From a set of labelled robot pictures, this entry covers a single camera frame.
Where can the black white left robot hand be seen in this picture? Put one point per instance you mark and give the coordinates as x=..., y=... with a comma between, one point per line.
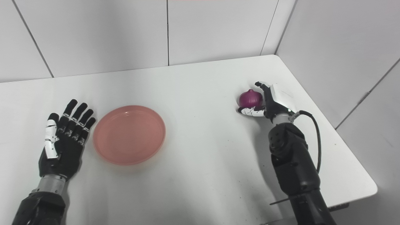
x=65, y=156

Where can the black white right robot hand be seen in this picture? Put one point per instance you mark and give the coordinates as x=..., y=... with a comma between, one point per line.
x=278, y=103

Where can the purple red onion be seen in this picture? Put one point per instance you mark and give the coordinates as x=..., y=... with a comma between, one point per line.
x=250, y=98

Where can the pink plastic plate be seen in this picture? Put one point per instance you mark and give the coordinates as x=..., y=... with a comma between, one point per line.
x=129, y=134

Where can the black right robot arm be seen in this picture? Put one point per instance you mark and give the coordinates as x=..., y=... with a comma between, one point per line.
x=293, y=165

